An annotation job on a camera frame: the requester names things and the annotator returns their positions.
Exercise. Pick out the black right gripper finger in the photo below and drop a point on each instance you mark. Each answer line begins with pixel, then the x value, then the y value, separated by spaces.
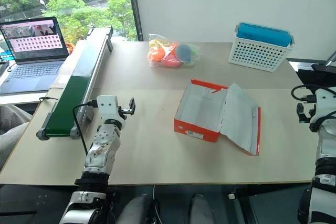
pixel 300 108
pixel 304 119

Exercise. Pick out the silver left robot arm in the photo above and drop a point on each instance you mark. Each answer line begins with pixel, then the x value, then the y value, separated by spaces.
pixel 102 145

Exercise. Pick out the green conveyor belt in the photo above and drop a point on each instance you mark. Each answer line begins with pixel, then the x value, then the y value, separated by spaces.
pixel 71 95

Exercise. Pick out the black window frame post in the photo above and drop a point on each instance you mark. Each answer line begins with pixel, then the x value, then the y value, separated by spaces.
pixel 134 6

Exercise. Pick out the grey open laptop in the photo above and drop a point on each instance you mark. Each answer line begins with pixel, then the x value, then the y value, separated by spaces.
pixel 34 51

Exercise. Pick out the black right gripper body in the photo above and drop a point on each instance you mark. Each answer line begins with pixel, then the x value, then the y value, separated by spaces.
pixel 312 110

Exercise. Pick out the grey clothed person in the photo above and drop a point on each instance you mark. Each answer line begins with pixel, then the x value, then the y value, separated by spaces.
pixel 13 132

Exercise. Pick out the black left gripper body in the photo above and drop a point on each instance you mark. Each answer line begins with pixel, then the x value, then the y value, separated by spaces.
pixel 123 112

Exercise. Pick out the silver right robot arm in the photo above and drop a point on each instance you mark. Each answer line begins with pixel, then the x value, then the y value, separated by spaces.
pixel 325 197

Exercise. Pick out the white perforated plastic basket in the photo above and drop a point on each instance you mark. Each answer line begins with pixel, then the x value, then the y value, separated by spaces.
pixel 258 54

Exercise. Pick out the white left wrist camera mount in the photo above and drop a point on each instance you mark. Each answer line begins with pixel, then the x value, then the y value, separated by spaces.
pixel 107 108

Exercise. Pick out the clear bag of colourful toys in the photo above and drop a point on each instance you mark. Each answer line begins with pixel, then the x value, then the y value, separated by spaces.
pixel 168 53

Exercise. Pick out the silver metal stand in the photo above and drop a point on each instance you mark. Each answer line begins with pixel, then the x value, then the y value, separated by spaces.
pixel 331 58

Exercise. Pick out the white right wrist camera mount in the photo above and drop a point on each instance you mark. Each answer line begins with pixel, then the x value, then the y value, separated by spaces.
pixel 324 103

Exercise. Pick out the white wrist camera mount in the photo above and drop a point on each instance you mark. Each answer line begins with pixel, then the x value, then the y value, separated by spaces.
pixel 324 103
pixel 107 108

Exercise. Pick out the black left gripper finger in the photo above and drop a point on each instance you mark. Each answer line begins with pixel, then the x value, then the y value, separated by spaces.
pixel 132 102
pixel 132 111

